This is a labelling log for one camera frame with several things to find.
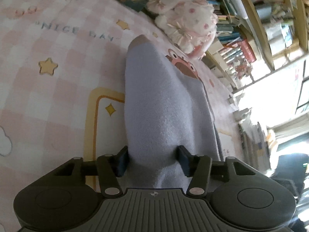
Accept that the dark chair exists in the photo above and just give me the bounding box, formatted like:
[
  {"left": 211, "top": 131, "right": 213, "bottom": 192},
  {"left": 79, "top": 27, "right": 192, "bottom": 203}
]
[{"left": 264, "top": 152, "right": 309, "bottom": 199}]

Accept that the pink white plush toy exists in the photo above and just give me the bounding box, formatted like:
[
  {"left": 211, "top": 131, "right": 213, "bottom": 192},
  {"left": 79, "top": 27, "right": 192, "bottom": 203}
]
[{"left": 147, "top": 0, "right": 219, "bottom": 60}]

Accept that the wooden shelving unit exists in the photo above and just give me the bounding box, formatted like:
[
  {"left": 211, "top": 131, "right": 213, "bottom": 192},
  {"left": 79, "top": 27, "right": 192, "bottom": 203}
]
[{"left": 205, "top": 0, "right": 309, "bottom": 97}]

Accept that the stack of papers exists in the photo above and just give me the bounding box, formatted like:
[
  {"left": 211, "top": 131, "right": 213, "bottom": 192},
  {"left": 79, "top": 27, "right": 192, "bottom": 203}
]
[{"left": 239, "top": 122, "right": 271, "bottom": 172}]

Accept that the purple and brown sweater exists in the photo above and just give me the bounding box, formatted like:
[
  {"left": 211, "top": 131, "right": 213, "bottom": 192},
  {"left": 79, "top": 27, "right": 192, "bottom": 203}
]
[{"left": 124, "top": 35, "right": 222, "bottom": 189}]

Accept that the white charger plug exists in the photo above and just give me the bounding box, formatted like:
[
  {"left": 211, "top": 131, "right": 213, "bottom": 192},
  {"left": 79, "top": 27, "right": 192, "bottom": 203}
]
[{"left": 233, "top": 108, "right": 251, "bottom": 123}]

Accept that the row of colourful packets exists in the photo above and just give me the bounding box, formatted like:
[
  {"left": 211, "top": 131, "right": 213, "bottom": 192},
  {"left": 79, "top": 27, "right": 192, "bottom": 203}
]
[{"left": 221, "top": 40, "right": 258, "bottom": 78}]

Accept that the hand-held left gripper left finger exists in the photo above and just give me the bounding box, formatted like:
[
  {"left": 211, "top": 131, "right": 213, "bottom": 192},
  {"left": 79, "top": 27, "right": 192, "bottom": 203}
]
[{"left": 52, "top": 146, "right": 128, "bottom": 197}]

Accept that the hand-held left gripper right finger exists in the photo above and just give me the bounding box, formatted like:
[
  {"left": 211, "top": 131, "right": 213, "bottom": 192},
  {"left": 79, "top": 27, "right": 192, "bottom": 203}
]
[{"left": 176, "top": 145, "right": 258, "bottom": 197}]

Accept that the pink checked desk mat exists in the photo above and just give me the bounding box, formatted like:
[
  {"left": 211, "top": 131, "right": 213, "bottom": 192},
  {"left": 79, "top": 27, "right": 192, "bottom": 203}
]
[{"left": 0, "top": 0, "right": 245, "bottom": 199}]

